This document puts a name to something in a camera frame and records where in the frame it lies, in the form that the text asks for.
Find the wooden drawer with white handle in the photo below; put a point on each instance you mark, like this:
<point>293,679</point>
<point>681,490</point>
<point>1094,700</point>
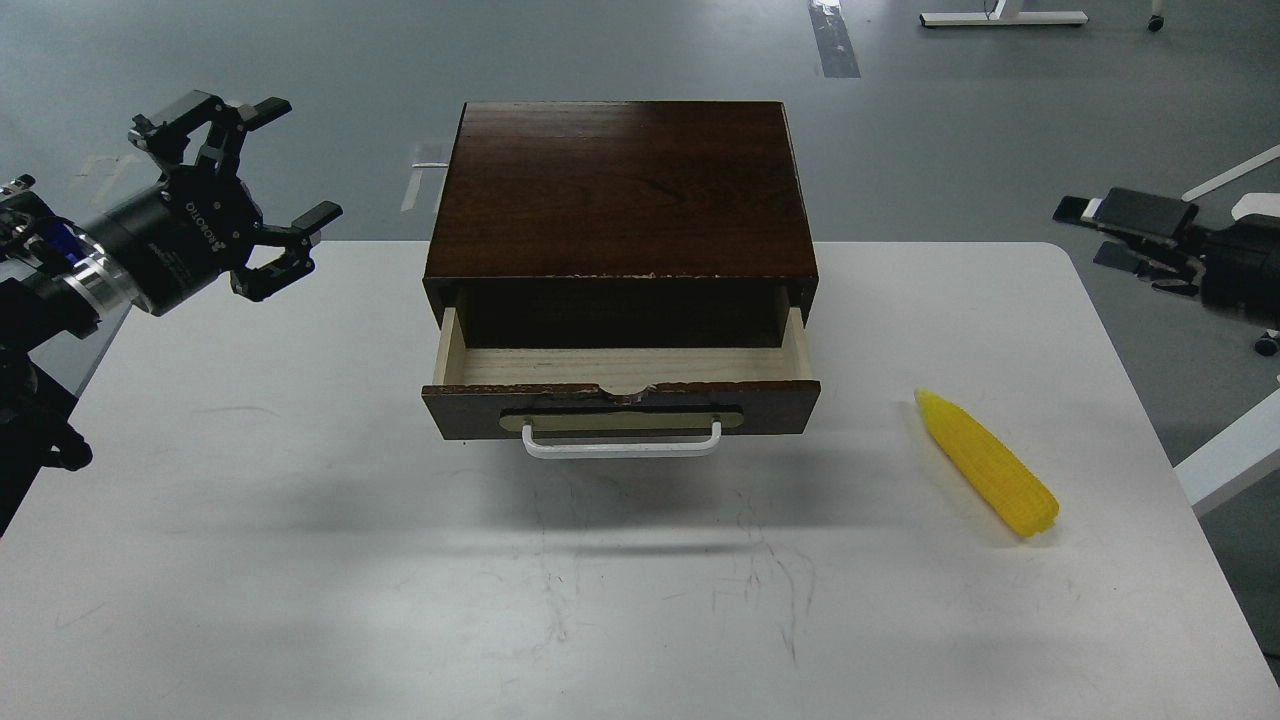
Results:
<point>573,403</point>

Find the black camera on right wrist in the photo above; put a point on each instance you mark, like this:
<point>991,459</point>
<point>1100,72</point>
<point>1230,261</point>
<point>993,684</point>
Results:
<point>1148,236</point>

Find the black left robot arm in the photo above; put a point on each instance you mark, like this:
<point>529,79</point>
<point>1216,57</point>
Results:
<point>71,285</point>

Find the yellow corn cob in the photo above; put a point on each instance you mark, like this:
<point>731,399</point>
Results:
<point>1017,495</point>

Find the white desk leg base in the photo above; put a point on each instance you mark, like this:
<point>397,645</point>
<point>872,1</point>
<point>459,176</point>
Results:
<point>1003,14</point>

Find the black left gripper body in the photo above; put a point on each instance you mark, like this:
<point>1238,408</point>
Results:
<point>175,238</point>

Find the dark wooden cabinet box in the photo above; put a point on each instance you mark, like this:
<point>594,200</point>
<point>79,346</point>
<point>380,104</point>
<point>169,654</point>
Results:
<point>627,224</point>

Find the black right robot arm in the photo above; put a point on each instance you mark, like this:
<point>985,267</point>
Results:
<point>1240,278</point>

